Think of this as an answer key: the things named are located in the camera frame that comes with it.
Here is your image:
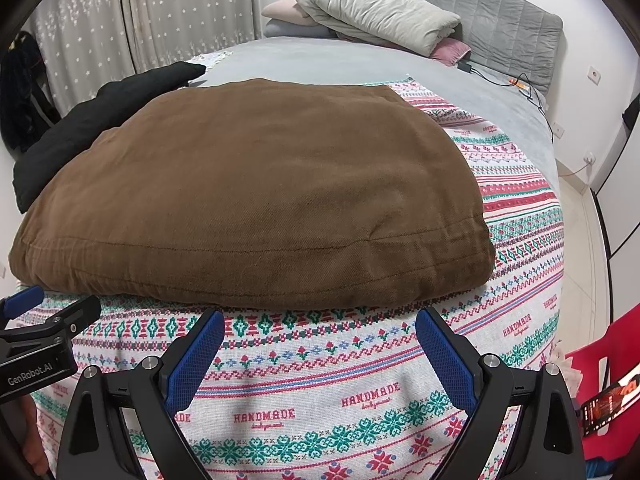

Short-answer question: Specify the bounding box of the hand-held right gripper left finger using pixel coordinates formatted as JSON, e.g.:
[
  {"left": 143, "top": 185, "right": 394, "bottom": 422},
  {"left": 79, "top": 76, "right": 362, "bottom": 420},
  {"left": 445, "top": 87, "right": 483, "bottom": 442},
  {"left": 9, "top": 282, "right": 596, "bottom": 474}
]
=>
[{"left": 56, "top": 308, "right": 226, "bottom": 480}]

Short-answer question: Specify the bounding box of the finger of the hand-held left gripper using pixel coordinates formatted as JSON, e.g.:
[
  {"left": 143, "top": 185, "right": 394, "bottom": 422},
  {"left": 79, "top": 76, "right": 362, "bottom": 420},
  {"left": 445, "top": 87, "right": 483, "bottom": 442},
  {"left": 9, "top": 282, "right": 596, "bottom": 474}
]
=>
[
  {"left": 0, "top": 294, "right": 102, "bottom": 347},
  {"left": 0, "top": 285, "right": 45, "bottom": 322}
]

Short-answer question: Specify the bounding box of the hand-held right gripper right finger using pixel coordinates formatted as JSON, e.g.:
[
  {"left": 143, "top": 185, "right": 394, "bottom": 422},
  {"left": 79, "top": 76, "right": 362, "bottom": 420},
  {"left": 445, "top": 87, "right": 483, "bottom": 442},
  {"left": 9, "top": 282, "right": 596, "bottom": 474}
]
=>
[{"left": 415, "top": 307, "right": 587, "bottom": 480}]

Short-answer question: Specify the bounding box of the brown fleece-lined coat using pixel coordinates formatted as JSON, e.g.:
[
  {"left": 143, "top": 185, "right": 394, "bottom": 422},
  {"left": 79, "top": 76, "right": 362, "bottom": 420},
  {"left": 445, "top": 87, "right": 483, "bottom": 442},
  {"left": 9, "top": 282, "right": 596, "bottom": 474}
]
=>
[{"left": 7, "top": 79, "right": 497, "bottom": 311}]

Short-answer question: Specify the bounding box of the person's left hand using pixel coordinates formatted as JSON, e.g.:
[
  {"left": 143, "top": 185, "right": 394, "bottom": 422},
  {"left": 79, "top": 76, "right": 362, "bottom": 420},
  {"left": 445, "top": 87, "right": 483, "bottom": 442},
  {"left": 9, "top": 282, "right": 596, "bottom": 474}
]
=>
[{"left": 0, "top": 399, "right": 53, "bottom": 480}]

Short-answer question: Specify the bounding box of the patterned knit blanket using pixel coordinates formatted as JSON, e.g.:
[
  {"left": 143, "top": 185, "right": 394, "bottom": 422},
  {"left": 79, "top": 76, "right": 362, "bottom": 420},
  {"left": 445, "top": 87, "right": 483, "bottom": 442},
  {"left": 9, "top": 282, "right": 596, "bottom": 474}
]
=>
[{"left": 15, "top": 77, "right": 566, "bottom": 480}]

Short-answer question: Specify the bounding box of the red stool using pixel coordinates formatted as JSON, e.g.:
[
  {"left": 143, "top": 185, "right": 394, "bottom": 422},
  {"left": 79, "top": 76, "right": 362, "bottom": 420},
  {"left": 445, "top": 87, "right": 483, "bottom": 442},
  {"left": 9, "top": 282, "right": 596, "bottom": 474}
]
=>
[{"left": 565, "top": 305, "right": 640, "bottom": 461}]

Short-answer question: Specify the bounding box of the smartphone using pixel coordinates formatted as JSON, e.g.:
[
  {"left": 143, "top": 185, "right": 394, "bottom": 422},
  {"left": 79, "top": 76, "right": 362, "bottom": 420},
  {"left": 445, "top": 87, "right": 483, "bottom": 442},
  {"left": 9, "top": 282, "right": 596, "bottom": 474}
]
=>
[{"left": 580, "top": 365, "right": 640, "bottom": 438}]

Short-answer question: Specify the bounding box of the black padded jacket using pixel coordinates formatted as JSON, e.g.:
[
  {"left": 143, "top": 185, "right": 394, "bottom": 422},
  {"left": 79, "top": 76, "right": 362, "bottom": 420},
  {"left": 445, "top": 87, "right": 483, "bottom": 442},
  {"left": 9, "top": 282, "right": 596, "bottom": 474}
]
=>
[{"left": 12, "top": 61, "right": 207, "bottom": 213}]

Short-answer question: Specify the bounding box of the pink pillow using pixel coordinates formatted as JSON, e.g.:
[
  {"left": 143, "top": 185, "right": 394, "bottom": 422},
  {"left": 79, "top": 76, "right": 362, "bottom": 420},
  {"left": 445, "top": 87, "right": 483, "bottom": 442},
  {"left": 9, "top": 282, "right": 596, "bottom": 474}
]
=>
[
  {"left": 261, "top": 0, "right": 321, "bottom": 26},
  {"left": 431, "top": 37, "right": 472, "bottom": 67}
]

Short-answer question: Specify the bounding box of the star-patterned curtain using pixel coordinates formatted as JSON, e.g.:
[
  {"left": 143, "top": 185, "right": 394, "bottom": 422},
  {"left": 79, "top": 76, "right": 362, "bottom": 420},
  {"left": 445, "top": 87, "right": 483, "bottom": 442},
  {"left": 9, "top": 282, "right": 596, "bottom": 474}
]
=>
[{"left": 22, "top": 0, "right": 263, "bottom": 116}]

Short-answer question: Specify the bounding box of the grey folded pillow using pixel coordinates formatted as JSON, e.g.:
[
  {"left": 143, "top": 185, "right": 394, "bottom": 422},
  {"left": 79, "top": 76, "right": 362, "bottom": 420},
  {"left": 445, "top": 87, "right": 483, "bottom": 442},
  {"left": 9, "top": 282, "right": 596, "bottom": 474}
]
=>
[{"left": 263, "top": 19, "right": 336, "bottom": 40}]

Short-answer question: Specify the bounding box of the grey quilted headboard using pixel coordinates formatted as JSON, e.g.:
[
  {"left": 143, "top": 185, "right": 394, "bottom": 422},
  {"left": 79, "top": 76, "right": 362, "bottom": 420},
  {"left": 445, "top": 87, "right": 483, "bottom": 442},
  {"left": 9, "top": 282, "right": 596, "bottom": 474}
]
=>
[{"left": 325, "top": 0, "right": 566, "bottom": 98}]

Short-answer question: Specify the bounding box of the cream pillow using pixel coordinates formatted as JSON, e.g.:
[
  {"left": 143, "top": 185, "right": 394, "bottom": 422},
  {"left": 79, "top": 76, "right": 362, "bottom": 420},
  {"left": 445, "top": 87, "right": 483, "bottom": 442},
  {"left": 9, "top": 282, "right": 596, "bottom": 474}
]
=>
[{"left": 291, "top": 0, "right": 462, "bottom": 58}]

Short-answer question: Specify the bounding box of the black bag on wall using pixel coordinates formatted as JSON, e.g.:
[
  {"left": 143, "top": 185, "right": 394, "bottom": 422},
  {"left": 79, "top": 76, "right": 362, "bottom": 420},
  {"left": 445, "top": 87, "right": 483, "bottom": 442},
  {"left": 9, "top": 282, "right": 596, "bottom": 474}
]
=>
[{"left": 0, "top": 30, "right": 61, "bottom": 153}]

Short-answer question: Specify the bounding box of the black charger cable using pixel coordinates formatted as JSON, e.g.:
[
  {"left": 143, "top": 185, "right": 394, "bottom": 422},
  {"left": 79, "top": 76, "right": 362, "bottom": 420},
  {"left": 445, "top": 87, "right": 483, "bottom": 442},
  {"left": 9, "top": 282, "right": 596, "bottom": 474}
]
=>
[{"left": 470, "top": 67, "right": 557, "bottom": 143}]

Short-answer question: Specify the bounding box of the black wall-mounted object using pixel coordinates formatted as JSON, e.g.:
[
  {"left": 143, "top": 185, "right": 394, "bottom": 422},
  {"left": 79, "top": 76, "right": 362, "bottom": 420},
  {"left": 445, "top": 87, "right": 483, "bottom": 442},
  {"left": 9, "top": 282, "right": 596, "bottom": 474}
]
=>
[{"left": 621, "top": 97, "right": 640, "bottom": 133}]

